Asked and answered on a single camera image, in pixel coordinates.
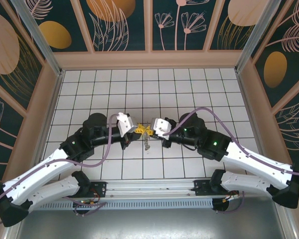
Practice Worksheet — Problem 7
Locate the grey metal sheet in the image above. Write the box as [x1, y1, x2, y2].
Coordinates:
[4, 196, 296, 239]

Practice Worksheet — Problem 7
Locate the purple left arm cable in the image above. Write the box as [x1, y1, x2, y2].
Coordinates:
[0, 114, 122, 226]

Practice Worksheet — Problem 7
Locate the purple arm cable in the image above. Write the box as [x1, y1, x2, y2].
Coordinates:
[163, 107, 299, 215]
[0, 114, 122, 226]

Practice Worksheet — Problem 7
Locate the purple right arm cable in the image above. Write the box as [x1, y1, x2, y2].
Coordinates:
[163, 107, 299, 215]

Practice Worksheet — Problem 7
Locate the aluminium side rail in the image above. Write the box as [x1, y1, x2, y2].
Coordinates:
[33, 71, 65, 175]
[236, 71, 286, 180]

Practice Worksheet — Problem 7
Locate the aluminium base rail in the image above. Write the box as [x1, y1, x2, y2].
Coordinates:
[89, 176, 286, 199]

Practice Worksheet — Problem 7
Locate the slotted grey cable duct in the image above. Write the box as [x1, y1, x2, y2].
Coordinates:
[41, 198, 214, 211]

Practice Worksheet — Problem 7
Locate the red wire with yellow connector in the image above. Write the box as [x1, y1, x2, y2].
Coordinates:
[223, 190, 240, 203]
[89, 190, 103, 207]

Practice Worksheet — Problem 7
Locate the aluminium corner post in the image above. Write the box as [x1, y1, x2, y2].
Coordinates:
[235, 0, 281, 73]
[8, 0, 65, 77]

